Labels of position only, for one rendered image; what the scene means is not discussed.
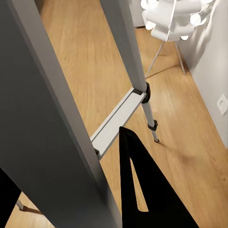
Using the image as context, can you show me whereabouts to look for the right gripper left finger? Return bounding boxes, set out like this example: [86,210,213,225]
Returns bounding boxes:
[0,168,22,228]

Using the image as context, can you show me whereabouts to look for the camera tripod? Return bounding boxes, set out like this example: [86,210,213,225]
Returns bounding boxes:
[0,0,159,228]

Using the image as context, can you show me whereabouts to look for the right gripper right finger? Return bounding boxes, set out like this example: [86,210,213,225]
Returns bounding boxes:
[119,126,199,228]

